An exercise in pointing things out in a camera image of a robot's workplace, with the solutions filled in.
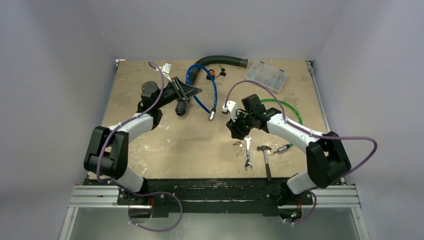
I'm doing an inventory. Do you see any orange black padlock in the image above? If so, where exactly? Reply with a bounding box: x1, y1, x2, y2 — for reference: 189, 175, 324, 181
206, 69, 216, 80

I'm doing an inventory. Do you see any small black hammer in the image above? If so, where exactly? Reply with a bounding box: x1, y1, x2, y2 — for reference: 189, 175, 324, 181
256, 145, 272, 182

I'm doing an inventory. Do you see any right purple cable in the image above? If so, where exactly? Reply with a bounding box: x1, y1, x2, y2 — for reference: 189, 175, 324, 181
224, 79, 379, 226

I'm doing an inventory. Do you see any blue cable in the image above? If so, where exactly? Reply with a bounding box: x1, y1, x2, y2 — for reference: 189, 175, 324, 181
185, 63, 219, 122

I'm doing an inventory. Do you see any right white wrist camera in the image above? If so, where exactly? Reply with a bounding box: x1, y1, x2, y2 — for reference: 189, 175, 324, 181
221, 101, 239, 122

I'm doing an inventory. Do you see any black corrugated hose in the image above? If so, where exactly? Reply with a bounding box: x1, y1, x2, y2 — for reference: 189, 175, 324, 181
175, 55, 249, 117

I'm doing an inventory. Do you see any green cable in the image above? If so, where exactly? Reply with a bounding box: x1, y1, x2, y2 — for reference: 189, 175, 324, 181
259, 98, 304, 154

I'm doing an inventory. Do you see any silver open-end wrench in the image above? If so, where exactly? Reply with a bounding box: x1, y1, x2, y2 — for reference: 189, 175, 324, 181
244, 135, 253, 171

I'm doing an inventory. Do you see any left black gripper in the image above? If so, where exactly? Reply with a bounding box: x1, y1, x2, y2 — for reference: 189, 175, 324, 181
155, 76, 201, 109

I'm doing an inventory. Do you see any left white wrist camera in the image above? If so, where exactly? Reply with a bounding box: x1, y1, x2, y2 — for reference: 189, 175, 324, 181
160, 62, 172, 82

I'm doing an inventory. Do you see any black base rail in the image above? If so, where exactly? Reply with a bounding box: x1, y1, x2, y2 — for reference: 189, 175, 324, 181
82, 177, 343, 219

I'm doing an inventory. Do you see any black key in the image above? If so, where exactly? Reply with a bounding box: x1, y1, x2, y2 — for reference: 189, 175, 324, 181
218, 66, 227, 77

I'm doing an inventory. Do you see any clear plastic organizer box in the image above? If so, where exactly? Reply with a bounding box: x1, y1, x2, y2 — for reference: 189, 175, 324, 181
245, 61, 288, 93

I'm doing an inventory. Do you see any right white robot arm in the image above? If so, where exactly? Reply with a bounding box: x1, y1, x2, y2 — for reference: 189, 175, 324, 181
222, 94, 351, 204

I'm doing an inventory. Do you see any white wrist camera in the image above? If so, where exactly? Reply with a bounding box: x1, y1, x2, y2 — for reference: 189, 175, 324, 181
221, 101, 239, 122
160, 62, 172, 82

